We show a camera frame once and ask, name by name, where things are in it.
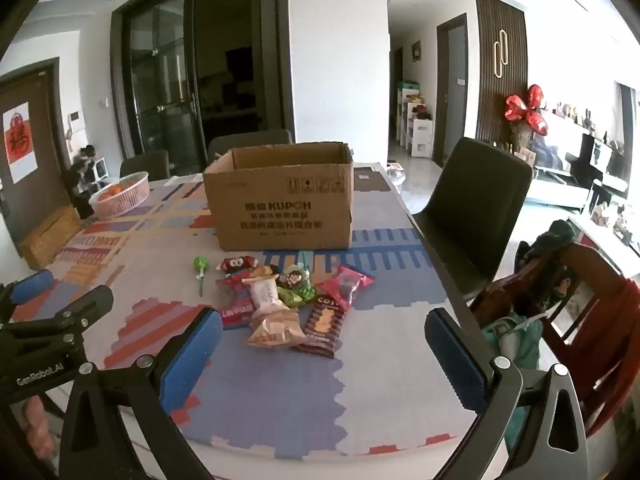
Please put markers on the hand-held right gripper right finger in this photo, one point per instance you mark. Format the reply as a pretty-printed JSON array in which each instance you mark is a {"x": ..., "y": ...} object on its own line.
[{"x": 457, "y": 360}]

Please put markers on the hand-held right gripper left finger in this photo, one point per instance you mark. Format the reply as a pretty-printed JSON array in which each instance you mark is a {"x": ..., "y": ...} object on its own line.
[{"x": 192, "y": 355}]

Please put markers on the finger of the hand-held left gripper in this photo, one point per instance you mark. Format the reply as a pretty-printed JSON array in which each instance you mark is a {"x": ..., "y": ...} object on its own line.
[
  {"x": 31, "y": 286},
  {"x": 87, "y": 307}
]

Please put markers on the beige snack packet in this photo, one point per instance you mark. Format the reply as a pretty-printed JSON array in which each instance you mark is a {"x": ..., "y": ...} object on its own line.
[{"x": 275, "y": 330}]

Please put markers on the brown cat cookie packet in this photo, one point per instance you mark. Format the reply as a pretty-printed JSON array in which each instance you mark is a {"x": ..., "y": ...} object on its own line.
[{"x": 322, "y": 327}]

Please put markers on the brown cardboard box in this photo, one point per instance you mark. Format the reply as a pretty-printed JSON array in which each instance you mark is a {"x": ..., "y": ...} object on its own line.
[{"x": 280, "y": 210}]

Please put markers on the person's left hand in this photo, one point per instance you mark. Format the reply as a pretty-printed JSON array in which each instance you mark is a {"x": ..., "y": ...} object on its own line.
[{"x": 39, "y": 425}]

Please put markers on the pink-red snack packet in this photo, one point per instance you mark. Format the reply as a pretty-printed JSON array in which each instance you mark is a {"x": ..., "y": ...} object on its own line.
[{"x": 229, "y": 305}]

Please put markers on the teal bag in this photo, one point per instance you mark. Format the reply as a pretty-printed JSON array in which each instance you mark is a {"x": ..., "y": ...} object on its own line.
[{"x": 517, "y": 342}]

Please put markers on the green lollipop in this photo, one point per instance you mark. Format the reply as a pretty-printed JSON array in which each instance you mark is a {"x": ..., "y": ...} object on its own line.
[{"x": 200, "y": 263}]

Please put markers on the white bread packet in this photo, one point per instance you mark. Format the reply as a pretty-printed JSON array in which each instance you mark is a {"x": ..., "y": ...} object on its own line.
[{"x": 265, "y": 292}]

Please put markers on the red snack packet with eyes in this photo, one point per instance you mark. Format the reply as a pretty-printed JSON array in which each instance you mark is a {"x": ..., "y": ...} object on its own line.
[{"x": 237, "y": 263}]

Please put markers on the white plastic basket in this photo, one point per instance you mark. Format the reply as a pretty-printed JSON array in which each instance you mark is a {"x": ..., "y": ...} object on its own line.
[{"x": 125, "y": 197}]

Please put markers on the orange tangerine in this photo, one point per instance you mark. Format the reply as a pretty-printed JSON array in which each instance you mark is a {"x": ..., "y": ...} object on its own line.
[{"x": 111, "y": 192}]

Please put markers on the green cookie packet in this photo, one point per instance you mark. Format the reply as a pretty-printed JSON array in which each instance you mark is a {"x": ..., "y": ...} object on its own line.
[{"x": 295, "y": 296}]

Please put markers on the pink snack packet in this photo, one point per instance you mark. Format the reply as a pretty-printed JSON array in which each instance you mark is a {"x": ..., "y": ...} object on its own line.
[{"x": 345, "y": 282}]

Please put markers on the dark green cloth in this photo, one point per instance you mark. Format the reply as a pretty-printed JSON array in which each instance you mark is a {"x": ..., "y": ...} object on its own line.
[{"x": 550, "y": 255}]

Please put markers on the red-brown wooden high chair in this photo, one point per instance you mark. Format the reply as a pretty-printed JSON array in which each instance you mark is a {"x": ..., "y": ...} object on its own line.
[{"x": 595, "y": 320}]

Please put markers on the red paper door poster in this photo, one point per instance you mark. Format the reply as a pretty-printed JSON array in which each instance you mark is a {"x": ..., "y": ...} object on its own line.
[{"x": 19, "y": 140}]

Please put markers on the black dining chair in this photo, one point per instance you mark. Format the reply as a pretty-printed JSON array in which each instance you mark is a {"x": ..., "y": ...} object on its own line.
[
  {"x": 145, "y": 162},
  {"x": 475, "y": 210},
  {"x": 250, "y": 142}
]

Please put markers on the dark brown entrance door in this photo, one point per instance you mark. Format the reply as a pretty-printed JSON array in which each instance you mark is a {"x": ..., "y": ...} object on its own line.
[{"x": 47, "y": 110}]

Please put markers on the white hallway shelf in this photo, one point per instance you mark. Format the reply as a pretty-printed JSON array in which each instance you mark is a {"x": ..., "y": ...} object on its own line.
[{"x": 415, "y": 130}]

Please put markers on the dark glass sliding door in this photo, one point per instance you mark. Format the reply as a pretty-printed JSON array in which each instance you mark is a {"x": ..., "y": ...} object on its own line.
[{"x": 165, "y": 85}]

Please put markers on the red foil balloon bow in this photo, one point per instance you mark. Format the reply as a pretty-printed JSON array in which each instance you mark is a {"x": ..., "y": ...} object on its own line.
[{"x": 535, "y": 120}]

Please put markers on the grey hallway door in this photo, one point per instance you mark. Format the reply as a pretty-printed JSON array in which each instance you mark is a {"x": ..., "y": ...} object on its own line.
[{"x": 452, "y": 95}]

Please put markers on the small wall picture frame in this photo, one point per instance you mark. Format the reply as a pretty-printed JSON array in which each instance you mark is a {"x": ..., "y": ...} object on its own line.
[{"x": 416, "y": 51}]

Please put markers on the dark slatted wall panel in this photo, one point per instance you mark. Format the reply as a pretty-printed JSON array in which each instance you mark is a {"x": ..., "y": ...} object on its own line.
[{"x": 512, "y": 25}]

